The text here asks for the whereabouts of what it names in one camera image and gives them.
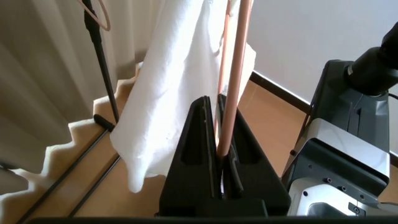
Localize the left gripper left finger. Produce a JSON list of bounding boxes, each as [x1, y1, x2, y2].
[[159, 95, 223, 216]]

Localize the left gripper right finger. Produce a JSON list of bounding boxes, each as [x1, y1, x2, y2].
[[217, 94, 292, 217]]

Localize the white printed t-shirt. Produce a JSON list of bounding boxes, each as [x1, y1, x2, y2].
[[109, 0, 257, 194]]

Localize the pink clothes hanger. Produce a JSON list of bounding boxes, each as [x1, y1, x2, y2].
[[214, 0, 254, 158], [77, 0, 112, 32]]

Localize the black clothes rack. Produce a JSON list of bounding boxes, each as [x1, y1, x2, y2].
[[0, 0, 122, 223]]

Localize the beige curtain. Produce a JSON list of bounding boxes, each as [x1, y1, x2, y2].
[[0, 0, 165, 195]]

